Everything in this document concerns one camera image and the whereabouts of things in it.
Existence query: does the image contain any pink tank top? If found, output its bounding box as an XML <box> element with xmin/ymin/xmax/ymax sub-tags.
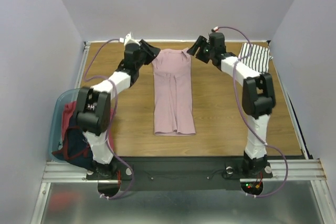
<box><xmin>152</xmin><ymin>48</ymin><xmax>196</xmax><ymax>136</ymax></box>

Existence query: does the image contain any black white striped tank top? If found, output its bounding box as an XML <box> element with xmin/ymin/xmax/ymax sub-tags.
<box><xmin>238</xmin><ymin>43</ymin><xmax>270</xmax><ymax>73</ymax></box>

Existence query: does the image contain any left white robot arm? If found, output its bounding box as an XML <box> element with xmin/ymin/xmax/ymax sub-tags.
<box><xmin>74</xmin><ymin>38</ymin><xmax>161</xmax><ymax>179</ymax></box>

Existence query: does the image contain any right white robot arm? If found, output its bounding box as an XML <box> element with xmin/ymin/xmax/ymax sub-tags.
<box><xmin>187</xmin><ymin>32</ymin><xmax>276</xmax><ymax>177</ymax></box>

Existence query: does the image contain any red tank top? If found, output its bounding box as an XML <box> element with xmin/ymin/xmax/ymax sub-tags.
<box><xmin>61</xmin><ymin>101</ymin><xmax>115</xmax><ymax>150</ymax></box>

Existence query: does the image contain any navy tank top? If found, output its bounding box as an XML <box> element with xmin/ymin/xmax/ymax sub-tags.
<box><xmin>52</xmin><ymin>116</ymin><xmax>95</xmax><ymax>172</ymax></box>

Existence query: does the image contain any blue translucent plastic bin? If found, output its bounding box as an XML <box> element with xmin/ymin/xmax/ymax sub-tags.
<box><xmin>48</xmin><ymin>89</ymin><xmax>79</xmax><ymax>163</ymax></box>

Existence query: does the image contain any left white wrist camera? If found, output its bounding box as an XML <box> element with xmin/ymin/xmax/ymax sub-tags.
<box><xmin>118</xmin><ymin>32</ymin><xmax>140</xmax><ymax>46</ymax></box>

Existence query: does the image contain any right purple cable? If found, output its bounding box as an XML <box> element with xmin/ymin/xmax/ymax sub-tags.
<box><xmin>212</xmin><ymin>26</ymin><xmax>289</xmax><ymax>199</ymax></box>

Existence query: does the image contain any purple cable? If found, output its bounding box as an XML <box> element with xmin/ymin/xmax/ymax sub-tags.
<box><xmin>212</xmin><ymin>26</ymin><xmax>289</xmax><ymax>199</ymax></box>
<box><xmin>83</xmin><ymin>39</ymin><xmax>135</xmax><ymax>200</ymax></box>

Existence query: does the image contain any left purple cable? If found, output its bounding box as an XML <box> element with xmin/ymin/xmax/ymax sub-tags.
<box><xmin>83</xmin><ymin>39</ymin><xmax>135</xmax><ymax>200</ymax></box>

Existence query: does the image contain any aluminium frame rail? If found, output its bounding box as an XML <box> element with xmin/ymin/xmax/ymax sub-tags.
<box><xmin>31</xmin><ymin>41</ymin><xmax>328</xmax><ymax>224</ymax></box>

